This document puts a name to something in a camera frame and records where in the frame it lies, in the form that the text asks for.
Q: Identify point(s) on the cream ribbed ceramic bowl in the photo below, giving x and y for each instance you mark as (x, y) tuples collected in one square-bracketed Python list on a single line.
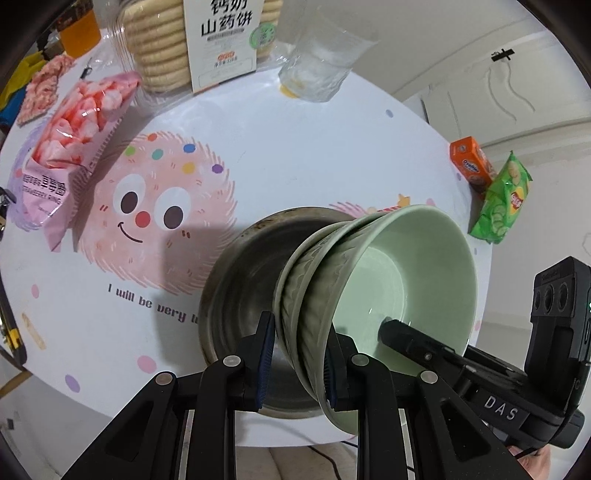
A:
[(287, 304)]

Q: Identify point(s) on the black wristwatch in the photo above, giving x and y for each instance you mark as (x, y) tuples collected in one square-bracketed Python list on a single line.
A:
[(5, 207)]

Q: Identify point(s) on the clear packet of pink snacks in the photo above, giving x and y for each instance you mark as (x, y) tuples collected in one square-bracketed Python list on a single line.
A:
[(44, 90)]

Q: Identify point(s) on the yellow black utility knife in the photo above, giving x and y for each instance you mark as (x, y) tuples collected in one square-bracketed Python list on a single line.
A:
[(11, 332)]

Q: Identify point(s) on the green chip bag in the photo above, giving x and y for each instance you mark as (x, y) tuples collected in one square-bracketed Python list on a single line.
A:
[(503, 203)]

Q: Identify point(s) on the person's right hand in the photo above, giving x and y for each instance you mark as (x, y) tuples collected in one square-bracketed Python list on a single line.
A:
[(540, 466)]

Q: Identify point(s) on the rusty rim large steel bowl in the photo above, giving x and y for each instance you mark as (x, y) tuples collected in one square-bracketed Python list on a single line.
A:
[(240, 286)]

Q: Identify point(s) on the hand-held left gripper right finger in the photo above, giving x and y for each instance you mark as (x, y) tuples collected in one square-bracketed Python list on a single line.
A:
[(330, 378)]

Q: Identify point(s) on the small green ribbed ceramic bowl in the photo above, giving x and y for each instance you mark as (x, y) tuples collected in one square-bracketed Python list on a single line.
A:
[(415, 277)]

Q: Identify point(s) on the white door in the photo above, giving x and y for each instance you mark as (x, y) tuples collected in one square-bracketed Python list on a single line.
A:
[(485, 97)]

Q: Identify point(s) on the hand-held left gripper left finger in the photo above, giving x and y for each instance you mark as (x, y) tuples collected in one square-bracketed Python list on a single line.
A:
[(263, 369)]

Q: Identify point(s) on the yellow plastic bag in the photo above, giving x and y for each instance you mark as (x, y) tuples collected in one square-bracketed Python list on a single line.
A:
[(25, 71)]

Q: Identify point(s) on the clear glass cup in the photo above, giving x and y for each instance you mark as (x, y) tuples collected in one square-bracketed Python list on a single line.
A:
[(318, 60)]

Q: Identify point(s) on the clear tray of round biscuits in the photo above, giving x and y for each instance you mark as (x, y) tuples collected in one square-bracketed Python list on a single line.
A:
[(157, 50)]

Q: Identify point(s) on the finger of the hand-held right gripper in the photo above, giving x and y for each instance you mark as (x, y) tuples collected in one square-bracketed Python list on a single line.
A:
[(415, 346), (498, 369)]

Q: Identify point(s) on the orange snack box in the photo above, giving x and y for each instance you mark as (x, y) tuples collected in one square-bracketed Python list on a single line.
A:
[(471, 161)]

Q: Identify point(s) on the pink strawberry snack bag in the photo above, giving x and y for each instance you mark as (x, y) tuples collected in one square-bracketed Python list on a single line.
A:
[(74, 138)]

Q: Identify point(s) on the orange juice bottle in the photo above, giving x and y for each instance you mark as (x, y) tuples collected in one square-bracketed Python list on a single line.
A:
[(81, 27)]

